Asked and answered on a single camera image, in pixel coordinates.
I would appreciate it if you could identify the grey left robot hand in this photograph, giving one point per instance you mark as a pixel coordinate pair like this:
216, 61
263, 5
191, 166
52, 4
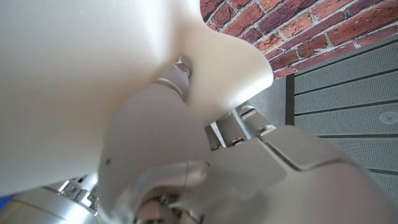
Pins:
233, 174

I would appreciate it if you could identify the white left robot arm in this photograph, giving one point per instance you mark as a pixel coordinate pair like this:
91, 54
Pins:
46, 202

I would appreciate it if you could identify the red brick printed backdrop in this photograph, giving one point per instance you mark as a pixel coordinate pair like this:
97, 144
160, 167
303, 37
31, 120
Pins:
295, 31

